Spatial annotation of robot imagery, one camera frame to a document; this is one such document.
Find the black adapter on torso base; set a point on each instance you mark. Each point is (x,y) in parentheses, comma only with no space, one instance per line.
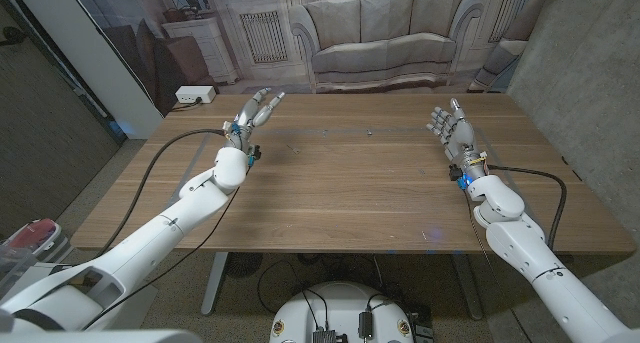
(365,324)

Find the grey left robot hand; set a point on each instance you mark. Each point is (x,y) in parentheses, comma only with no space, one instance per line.
(245,120)

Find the white power strip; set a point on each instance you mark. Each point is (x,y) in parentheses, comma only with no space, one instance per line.
(195,93)

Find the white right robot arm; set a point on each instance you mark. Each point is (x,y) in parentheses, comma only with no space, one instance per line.
(525,243)

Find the grey table leg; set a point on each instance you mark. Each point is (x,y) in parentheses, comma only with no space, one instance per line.
(214,283)
(467,288)

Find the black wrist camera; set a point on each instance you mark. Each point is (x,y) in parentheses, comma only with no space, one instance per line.
(255,154)
(456,174)

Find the white wall panel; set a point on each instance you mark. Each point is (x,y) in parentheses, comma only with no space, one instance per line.
(100,63)

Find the printed living room backdrop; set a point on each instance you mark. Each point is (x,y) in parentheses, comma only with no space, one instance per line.
(380,33)

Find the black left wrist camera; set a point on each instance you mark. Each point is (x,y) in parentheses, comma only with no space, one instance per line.
(255,154)

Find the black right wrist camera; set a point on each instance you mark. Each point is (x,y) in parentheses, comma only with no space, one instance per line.
(456,174)

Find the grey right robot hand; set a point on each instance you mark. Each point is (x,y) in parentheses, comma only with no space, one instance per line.
(460,138)

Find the white robot torso base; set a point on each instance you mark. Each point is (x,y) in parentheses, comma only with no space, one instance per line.
(340,308)

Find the clear box with red contents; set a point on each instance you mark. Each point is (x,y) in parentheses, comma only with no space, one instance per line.
(37,235)

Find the small dark key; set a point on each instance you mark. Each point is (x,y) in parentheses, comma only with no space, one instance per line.
(296,148)

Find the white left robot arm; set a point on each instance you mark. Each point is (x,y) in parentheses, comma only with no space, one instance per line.
(150,243)

